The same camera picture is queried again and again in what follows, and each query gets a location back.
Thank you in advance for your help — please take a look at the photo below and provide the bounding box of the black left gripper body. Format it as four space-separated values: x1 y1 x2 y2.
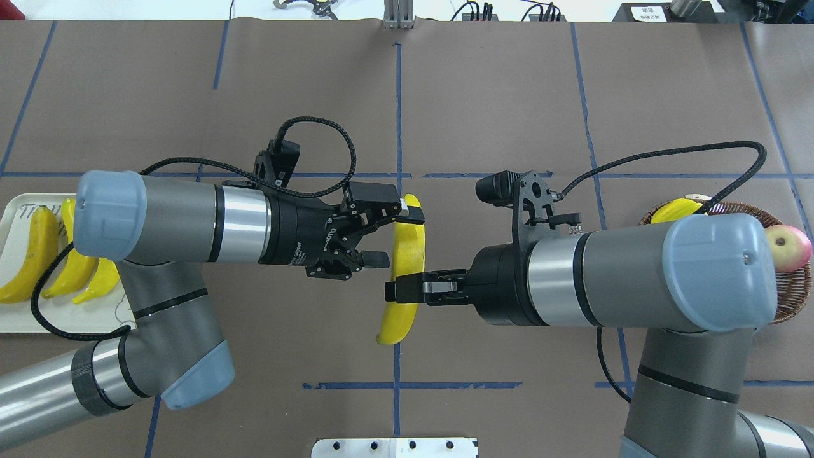
258 190 363 279

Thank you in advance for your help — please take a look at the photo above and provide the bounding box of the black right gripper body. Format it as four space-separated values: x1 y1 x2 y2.
467 246 541 326

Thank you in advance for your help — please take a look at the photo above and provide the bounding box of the yellow banana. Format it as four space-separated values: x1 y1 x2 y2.
376 223 425 345
72 258 120 304
1 205 59 304
41 198 99 299

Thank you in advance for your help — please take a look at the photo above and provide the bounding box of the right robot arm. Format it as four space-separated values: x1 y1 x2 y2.
385 214 812 457

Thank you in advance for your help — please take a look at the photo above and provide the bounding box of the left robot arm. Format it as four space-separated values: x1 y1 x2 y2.
2 170 424 450

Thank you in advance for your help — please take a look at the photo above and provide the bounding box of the white rectangular bear plate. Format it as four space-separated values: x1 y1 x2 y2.
0 193 137 334

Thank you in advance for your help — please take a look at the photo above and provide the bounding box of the brown wicker basket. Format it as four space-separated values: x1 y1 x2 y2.
639 200 812 325

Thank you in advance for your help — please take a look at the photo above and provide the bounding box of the yellow star fruit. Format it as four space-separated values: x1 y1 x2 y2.
649 198 703 224

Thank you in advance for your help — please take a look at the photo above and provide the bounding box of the paper price tag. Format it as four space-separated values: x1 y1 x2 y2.
684 193 710 201

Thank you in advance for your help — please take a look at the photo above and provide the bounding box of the pink red apple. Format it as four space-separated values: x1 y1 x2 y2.
765 225 812 273

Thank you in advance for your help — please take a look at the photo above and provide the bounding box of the black left camera cable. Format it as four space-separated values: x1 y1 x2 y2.
30 116 358 342

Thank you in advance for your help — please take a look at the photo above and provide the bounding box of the black camera cable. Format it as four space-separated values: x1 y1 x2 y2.
30 116 358 342
560 141 768 404

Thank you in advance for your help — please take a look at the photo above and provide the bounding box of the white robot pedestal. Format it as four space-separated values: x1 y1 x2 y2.
311 437 480 457

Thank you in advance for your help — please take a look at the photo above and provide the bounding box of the aluminium frame post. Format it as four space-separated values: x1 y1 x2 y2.
383 0 415 29

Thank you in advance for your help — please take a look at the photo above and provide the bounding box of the black right camera cable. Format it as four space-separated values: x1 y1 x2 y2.
560 141 768 404

